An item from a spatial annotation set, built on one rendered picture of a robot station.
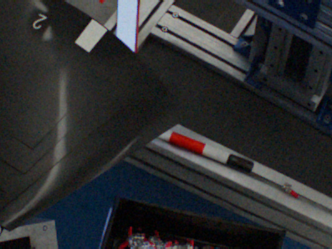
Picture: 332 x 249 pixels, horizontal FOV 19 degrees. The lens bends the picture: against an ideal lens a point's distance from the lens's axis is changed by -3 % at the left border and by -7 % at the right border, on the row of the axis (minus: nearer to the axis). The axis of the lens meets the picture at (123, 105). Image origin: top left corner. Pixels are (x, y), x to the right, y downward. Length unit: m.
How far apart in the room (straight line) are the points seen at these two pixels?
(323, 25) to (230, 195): 0.39
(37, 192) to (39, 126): 0.06
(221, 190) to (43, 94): 0.43
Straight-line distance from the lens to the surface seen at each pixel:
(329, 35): 1.60
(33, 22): 0.98
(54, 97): 0.94
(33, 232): 1.07
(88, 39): 0.98
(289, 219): 1.30
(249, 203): 1.31
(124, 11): 1.11
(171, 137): 1.29
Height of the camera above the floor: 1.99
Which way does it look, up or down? 58 degrees down
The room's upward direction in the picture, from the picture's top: 3 degrees clockwise
